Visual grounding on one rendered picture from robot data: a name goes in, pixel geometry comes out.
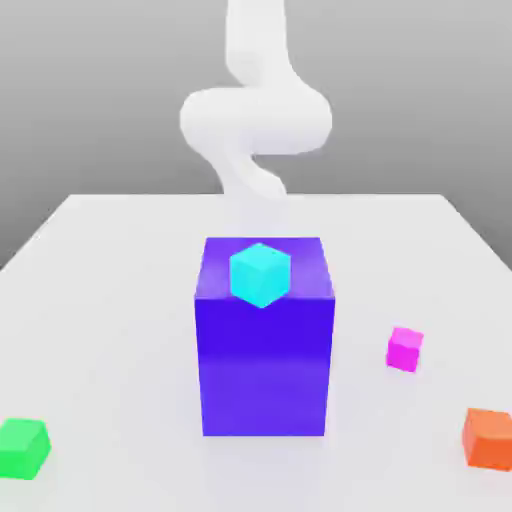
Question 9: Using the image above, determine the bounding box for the small cyan cube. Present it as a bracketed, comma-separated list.
[228, 242, 292, 310]

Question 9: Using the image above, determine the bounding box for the small magenta cube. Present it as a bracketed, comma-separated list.
[385, 326, 425, 374]

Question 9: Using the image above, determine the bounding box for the small orange cube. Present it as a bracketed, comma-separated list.
[461, 407, 512, 472]

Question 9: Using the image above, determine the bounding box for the small green cube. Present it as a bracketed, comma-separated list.
[0, 417, 53, 481]

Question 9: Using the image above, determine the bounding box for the large purple box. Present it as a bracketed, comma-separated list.
[193, 236, 336, 438]

